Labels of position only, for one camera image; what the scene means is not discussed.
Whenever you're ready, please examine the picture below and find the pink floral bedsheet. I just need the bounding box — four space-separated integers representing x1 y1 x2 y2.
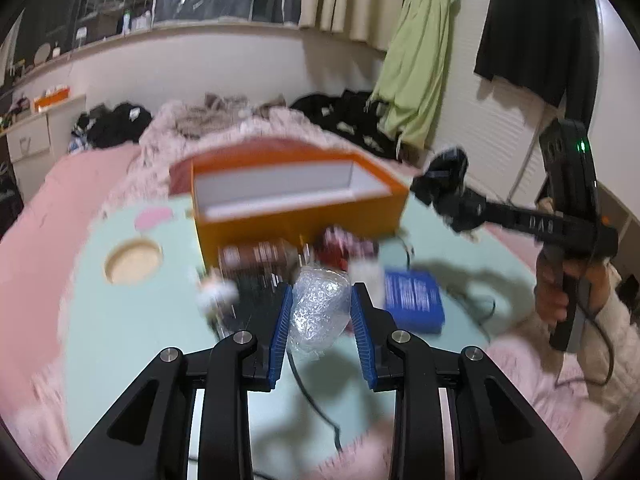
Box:
1 103 582 479

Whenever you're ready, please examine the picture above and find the clear plastic item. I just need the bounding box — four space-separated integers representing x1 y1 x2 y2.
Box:
288 266 352 356

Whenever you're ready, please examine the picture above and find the green hanging cloth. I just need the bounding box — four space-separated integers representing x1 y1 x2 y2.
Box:
369 0 458 150

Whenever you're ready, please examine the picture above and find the black clothes pile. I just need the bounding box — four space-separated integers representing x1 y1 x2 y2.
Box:
290 90 398 160
67 102 153 154

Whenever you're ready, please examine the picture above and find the orange cardboard box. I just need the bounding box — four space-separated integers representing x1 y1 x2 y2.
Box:
169 138 409 266

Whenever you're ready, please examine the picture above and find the dark red small box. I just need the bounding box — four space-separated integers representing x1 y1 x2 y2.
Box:
316 226 378 272

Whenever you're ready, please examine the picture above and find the white drawer cabinet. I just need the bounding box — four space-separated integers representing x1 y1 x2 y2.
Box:
3 94 86 165

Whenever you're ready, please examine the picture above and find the blue metal tin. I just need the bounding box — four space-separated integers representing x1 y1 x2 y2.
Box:
384 270 445 334

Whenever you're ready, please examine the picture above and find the black clothes pile right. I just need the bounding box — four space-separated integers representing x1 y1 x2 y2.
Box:
290 90 398 160

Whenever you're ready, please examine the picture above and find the small orange box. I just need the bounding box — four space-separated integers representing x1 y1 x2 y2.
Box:
32 86 70 113

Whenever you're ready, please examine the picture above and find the brown wrapped package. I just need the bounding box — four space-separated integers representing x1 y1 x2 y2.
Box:
218 240 298 278

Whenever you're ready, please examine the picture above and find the black hanging garment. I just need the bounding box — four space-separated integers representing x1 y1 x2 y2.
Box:
474 0 599 127

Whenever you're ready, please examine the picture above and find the black lace fabric bundle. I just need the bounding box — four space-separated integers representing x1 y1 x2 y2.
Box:
410 146 469 206

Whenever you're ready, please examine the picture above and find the black clothes pile left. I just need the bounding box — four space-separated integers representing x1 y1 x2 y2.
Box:
67 102 153 154

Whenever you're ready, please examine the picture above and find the white fluffy item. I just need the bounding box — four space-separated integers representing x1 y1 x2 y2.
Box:
195 269 239 316

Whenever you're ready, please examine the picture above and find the person right hand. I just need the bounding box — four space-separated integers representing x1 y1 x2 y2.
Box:
531 249 622 328

